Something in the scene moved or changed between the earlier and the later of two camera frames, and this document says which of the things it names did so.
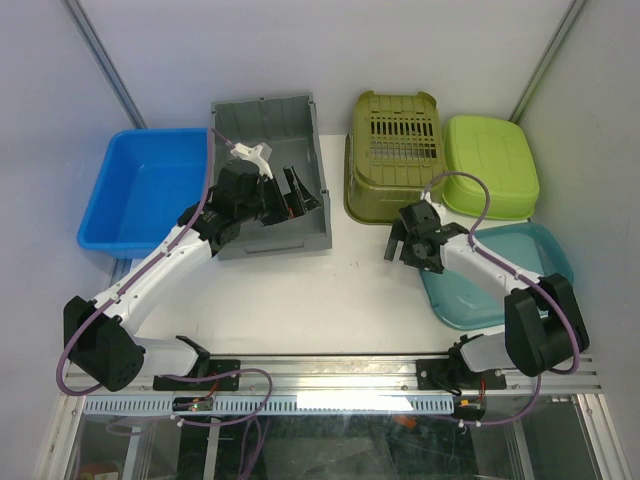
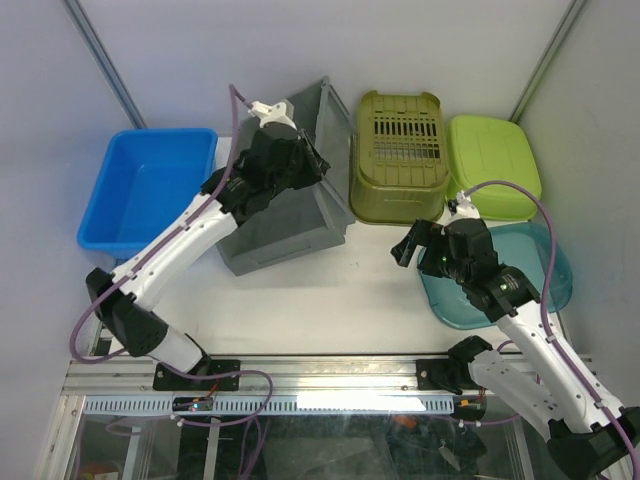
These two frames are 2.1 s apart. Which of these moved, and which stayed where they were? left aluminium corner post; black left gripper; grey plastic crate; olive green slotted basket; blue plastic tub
Moved: grey plastic crate; black left gripper
Stayed: blue plastic tub; left aluminium corner post; olive green slotted basket
